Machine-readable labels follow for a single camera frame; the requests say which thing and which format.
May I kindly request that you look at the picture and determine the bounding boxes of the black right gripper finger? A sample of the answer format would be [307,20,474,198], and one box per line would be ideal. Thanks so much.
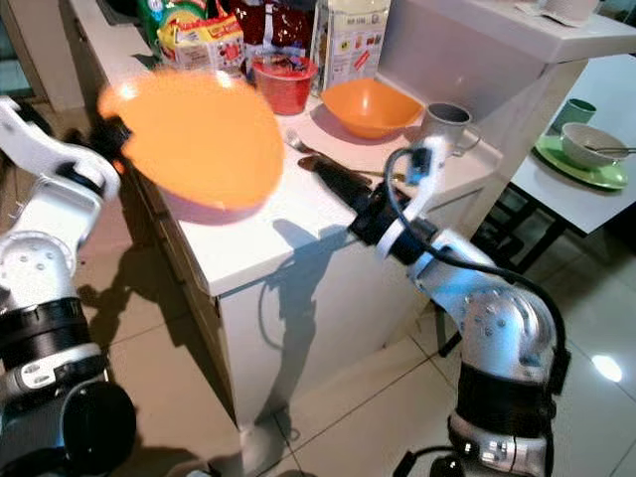
[297,153,375,209]

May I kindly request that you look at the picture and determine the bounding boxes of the orange plastic plate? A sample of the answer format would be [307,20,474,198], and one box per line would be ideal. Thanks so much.
[96,69,286,227]

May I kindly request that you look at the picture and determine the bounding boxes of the metal fork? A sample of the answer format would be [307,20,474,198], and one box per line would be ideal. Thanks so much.
[283,128,344,165]

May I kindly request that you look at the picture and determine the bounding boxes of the orange plastic bowl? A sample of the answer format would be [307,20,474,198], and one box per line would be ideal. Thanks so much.
[320,78,424,141]

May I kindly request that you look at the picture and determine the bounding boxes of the white kitchen island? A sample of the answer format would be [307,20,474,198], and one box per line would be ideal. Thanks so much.
[65,0,592,433]

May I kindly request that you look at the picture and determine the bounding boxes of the red plastic bowl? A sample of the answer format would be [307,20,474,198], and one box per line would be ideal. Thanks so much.
[250,52,320,116]

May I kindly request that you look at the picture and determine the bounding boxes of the green snack pack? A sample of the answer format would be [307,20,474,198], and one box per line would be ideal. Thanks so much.
[148,0,211,52]

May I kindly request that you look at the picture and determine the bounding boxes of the colourful juice carton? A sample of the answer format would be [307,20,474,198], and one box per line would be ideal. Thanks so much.
[173,10,247,74]

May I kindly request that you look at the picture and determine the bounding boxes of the green plate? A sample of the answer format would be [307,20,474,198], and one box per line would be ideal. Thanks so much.
[534,133,633,193]

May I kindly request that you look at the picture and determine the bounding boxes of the green mug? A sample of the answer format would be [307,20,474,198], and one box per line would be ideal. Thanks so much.
[551,97,598,136]

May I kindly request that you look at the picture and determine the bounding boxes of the white ceramic bowl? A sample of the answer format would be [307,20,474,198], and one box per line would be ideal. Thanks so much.
[560,122,633,171]

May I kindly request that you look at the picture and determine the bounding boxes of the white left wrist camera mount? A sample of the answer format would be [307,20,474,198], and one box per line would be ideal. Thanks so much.
[0,96,112,201]

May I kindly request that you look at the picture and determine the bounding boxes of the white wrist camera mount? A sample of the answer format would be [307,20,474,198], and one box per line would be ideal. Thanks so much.
[378,134,456,261]
[0,96,112,201]

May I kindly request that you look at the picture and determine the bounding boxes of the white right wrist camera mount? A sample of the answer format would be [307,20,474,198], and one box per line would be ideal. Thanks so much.
[378,134,456,261]

